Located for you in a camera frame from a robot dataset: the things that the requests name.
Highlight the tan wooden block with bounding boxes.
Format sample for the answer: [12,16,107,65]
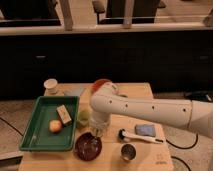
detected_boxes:
[56,105,72,125]

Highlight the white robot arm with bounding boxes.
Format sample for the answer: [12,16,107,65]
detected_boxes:
[90,82,213,139]

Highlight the green plastic tray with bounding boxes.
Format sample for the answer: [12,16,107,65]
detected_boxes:
[19,96,79,152]

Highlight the yellow onion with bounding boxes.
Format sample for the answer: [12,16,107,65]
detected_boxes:
[49,120,62,133]

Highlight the black office chair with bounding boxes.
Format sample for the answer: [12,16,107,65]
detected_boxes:
[92,0,166,25]

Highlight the small green cup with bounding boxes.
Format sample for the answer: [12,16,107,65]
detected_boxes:
[78,110,90,126]

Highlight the orange bowl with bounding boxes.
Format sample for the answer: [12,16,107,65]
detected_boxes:
[91,79,109,92]

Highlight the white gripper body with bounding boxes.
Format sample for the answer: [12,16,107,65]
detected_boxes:
[89,111,110,130]

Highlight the grey cloth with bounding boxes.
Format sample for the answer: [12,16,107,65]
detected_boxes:
[64,87,85,97]

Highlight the purple bowl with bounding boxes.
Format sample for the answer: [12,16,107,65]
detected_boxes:
[75,132,102,161]

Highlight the white black dish brush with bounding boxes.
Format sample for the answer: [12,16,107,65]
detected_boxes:
[118,129,163,144]

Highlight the metal cup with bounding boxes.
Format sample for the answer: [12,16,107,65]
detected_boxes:
[121,144,136,161]

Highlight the white paper cup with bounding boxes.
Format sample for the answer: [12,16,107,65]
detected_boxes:
[44,79,58,94]

